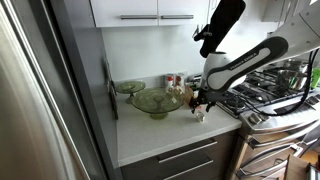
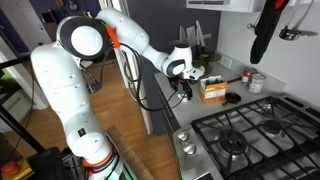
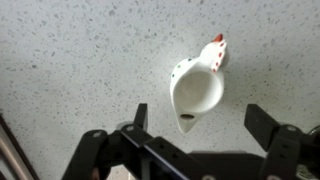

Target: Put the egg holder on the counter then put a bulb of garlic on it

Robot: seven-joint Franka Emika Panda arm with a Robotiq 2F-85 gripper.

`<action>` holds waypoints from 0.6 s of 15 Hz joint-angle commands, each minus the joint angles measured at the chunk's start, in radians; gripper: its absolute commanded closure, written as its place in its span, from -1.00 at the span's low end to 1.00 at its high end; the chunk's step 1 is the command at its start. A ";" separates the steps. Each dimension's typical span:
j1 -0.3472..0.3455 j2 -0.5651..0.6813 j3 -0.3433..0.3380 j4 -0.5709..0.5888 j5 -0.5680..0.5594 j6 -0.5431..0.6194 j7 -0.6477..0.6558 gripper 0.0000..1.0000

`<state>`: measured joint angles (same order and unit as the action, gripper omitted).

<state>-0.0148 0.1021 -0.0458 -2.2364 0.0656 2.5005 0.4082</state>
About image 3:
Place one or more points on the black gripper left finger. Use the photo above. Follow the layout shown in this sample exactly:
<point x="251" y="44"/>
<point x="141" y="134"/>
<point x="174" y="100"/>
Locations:
<point x="116" y="156"/>

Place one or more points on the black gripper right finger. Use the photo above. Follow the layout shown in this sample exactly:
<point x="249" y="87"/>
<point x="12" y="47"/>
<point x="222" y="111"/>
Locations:
<point x="286" y="153"/>

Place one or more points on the white chicken egg holder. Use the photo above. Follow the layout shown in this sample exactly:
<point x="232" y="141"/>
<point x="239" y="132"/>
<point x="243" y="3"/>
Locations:
<point x="196" y="93"/>

